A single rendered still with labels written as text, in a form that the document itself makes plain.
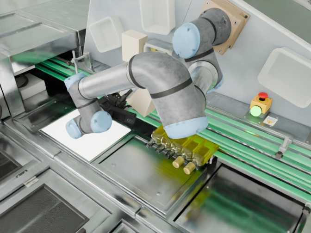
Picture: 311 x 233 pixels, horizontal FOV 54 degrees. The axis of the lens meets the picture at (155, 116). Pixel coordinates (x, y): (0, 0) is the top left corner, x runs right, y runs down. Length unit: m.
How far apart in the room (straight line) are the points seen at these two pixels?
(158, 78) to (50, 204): 0.92
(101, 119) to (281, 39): 0.76
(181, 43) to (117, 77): 0.37
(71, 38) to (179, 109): 1.44
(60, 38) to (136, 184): 1.07
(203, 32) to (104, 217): 0.86
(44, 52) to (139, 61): 1.27
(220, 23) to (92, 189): 0.91
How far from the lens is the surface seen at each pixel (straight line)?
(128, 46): 1.69
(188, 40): 1.12
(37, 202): 1.51
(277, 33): 1.32
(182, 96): 0.74
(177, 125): 0.76
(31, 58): 1.96
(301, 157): 1.30
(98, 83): 0.93
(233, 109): 1.43
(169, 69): 0.74
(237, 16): 1.28
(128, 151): 1.58
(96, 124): 1.04
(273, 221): 1.44
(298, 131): 1.39
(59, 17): 2.40
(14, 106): 2.00
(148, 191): 1.40
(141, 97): 1.29
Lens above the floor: 1.95
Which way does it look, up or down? 39 degrees down
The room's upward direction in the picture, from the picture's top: 127 degrees counter-clockwise
